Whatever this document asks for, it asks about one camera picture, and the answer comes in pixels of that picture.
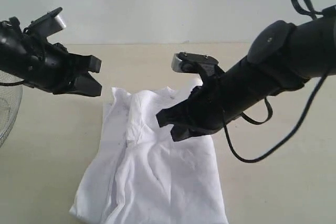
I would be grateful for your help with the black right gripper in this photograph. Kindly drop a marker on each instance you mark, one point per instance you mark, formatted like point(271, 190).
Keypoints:
point(215, 103)

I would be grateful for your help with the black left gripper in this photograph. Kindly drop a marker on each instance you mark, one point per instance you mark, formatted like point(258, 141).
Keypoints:
point(57, 71)

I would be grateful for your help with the white t-shirt red print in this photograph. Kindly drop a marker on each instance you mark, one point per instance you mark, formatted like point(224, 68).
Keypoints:
point(140, 175)

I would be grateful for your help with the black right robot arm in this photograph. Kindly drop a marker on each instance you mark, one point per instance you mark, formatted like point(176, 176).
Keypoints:
point(282, 58)

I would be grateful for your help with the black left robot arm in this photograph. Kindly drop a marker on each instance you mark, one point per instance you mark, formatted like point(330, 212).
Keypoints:
point(17, 49)

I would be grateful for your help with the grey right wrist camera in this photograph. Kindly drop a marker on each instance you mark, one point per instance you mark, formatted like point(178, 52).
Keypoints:
point(185, 62)

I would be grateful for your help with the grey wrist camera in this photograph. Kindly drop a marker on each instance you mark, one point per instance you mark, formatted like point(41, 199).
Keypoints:
point(48, 24)
point(185, 62)

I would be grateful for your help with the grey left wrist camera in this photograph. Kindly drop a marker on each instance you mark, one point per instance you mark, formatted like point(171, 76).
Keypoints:
point(48, 24)

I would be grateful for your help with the metal wire mesh basket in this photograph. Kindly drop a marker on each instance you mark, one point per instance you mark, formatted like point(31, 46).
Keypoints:
point(11, 97)

